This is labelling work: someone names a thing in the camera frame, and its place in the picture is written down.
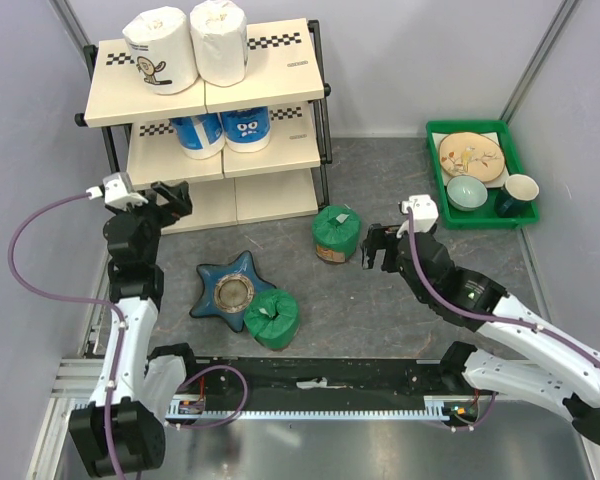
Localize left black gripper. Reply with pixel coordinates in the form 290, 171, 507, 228
106, 182, 191, 264

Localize green roll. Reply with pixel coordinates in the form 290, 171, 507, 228
312, 205, 361, 264
244, 289, 300, 350

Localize blue roll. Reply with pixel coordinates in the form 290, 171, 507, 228
220, 106, 271, 153
170, 113, 225, 160

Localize green roll front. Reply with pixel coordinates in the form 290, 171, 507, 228
244, 289, 300, 350

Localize white cartoon-print roll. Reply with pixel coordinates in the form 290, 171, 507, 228
122, 6, 198, 95

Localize plain white roll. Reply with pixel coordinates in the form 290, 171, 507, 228
189, 1, 248, 87

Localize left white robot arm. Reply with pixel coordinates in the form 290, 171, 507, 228
69, 176, 200, 478

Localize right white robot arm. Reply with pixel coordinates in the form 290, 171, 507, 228
361, 223, 600, 446

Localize beige three-tier shelf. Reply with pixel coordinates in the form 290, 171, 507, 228
75, 18, 332, 233

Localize celadon ceramic bowl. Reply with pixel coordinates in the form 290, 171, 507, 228
446, 176, 488, 211

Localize blue star-shaped dish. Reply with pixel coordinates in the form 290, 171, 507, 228
189, 250, 276, 333

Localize green plastic tray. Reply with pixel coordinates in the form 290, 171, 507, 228
426, 120, 539, 230

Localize bird-painted ceramic plate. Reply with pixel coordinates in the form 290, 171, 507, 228
438, 132, 505, 183

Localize dark green white-lined cup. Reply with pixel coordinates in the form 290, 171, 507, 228
494, 174, 540, 218

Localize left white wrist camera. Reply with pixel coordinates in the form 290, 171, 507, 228
86, 172, 149, 210

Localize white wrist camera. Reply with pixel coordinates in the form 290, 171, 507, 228
86, 172, 149, 210
396, 194, 439, 238

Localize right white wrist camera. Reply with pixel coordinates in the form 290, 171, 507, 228
396, 194, 439, 238

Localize slotted cable duct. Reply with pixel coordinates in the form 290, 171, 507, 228
166, 390, 467, 422

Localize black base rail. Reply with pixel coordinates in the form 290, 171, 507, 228
142, 355, 481, 416

